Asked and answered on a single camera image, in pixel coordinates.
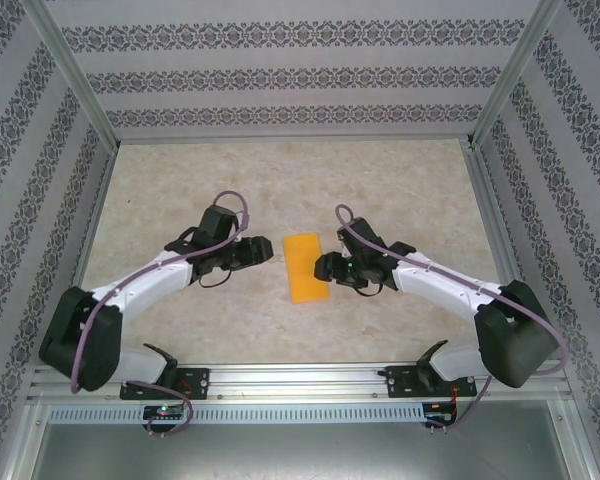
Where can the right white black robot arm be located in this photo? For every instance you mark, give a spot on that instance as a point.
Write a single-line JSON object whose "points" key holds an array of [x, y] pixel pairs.
{"points": [[440, 285]]}

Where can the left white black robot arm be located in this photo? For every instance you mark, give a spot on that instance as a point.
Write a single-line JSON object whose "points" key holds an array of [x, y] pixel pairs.
{"points": [[150, 282]]}

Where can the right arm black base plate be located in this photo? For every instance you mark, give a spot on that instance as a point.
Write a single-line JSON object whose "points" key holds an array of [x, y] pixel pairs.
{"points": [[400, 382]]}

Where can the aluminium mounting rail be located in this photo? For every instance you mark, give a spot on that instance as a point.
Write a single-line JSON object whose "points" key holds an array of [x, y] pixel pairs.
{"points": [[300, 382]]}

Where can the aluminium frame side rail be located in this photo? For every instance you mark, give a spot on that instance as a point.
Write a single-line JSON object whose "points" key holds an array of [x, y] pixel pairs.
{"points": [[502, 225], [87, 225]]}

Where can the aluminium frame back rail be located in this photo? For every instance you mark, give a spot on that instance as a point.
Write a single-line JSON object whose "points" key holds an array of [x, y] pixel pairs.
{"points": [[290, 137]]}

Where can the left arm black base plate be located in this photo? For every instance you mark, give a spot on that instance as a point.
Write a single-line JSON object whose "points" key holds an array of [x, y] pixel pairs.
{"points": [[197, 382]]}

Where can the grey sheet metal shelf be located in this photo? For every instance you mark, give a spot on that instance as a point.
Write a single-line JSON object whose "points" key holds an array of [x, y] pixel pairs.
{"points": [[300, 452]]}

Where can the aluminium frame post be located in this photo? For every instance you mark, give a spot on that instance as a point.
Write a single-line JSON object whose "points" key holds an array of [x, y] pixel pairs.
{"points": [[515, 75], [72, 75]]}

